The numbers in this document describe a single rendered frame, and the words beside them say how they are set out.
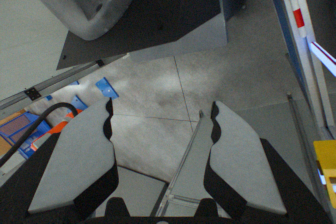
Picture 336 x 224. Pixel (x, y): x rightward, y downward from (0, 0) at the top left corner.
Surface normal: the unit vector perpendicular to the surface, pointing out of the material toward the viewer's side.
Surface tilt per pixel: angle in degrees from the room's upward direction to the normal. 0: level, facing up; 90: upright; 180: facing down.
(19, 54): 90
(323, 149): 90
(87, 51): 47
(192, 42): 0
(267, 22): 0
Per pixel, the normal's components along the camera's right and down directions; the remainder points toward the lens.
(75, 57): -0.50, -0.25
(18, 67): 0.74, -0.25
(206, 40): -0.44, 0.53
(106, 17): 0.40, 0.77
